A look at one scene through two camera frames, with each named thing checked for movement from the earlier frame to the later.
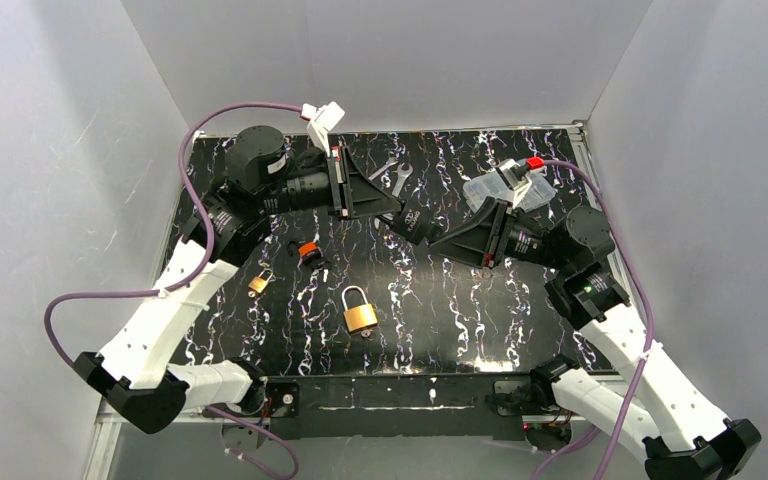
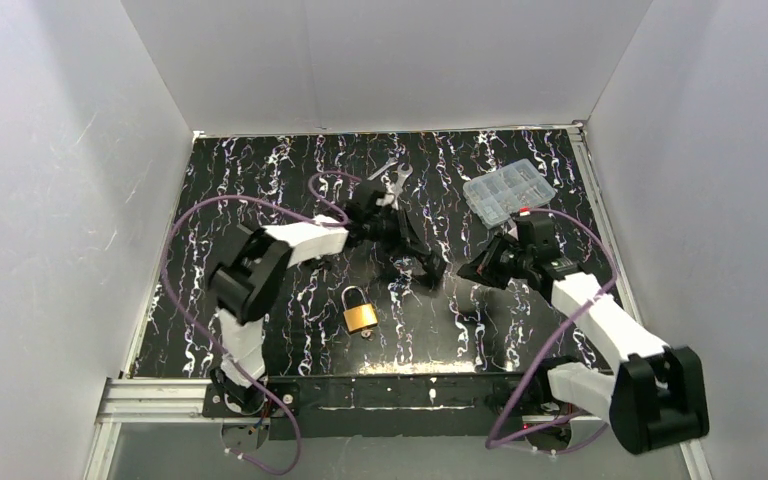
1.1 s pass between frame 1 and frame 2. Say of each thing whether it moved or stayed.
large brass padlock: stayed
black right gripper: moved
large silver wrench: stayed
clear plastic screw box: stayed
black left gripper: moved
